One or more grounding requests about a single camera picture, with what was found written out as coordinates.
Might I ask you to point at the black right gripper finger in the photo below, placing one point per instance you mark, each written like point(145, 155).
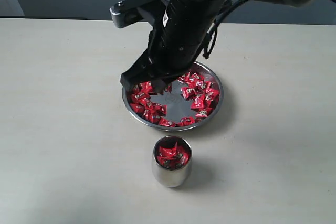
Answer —
point(140, 71)
point(160, 81)

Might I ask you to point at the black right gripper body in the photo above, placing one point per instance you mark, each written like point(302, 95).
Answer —
point(179, 29)

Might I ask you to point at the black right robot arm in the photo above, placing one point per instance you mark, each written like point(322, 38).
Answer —
point(228, 7)

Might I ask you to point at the steel bowl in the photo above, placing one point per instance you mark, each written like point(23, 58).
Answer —
point(179, 102)

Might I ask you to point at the red candy in cup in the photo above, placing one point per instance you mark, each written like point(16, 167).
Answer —
point(173, 158)

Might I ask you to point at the steel cup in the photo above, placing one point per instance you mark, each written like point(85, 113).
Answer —
point(166, 177)

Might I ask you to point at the red wrapped candy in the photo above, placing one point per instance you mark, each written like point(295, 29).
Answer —
point(145, 87)
point(166, 123)
point(210, 95)
point(204, 113)

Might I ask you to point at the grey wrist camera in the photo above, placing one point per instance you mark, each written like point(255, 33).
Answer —
point(128, 12)

